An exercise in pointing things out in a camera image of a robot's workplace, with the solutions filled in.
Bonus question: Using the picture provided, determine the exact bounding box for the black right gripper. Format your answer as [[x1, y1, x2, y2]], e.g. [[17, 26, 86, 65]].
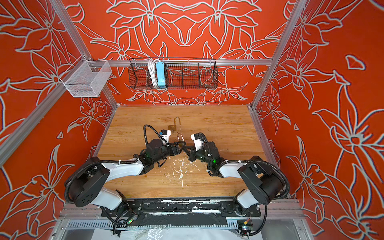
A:
[[182, 145, 214, 167]]

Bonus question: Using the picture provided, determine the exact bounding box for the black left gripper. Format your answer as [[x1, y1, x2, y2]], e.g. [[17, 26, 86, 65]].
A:
[[153, 141, 186, 164]]

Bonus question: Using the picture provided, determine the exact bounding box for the brass padlock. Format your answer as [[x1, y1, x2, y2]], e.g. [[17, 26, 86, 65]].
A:
[[177, 133, 185, 151], [168, 117, 181, 133]]

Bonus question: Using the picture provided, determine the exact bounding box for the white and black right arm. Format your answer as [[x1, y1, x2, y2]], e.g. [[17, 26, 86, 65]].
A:
[[183, 133, 291, 238]]

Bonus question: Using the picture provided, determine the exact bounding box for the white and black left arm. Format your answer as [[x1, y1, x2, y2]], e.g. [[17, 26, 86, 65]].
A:
[[64, 125, 186, 210]]

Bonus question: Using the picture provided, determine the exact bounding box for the light blue box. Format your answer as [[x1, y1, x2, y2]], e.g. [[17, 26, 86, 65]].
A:
[[156, 62, 166, 89]]

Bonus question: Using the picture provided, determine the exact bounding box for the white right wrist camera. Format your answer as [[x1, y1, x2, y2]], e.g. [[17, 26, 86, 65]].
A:
[[191, 133, 203, 151]]

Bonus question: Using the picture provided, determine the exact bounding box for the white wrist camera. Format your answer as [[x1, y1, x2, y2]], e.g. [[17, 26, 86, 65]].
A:
[[159, 130, 171, 147], [191, 133, 203, 151]]

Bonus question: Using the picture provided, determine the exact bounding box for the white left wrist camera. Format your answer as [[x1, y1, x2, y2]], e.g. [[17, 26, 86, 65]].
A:
[[159, 130, 171, 147]]

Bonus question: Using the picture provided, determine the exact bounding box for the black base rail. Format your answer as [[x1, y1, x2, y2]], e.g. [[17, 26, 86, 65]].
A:
[[101, 197, 262, 228]]

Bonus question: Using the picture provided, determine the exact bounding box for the black wire wall basket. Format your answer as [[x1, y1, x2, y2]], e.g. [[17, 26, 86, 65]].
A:
[[128, 58, 219, 90]]

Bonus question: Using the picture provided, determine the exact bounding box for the white cable bundle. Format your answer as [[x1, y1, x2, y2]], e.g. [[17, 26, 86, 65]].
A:
[[146, 59, 159, 87]]

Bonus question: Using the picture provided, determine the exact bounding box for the white mesh wall basket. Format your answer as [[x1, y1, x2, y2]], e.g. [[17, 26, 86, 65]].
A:
[[60, 61, 112, 98]]

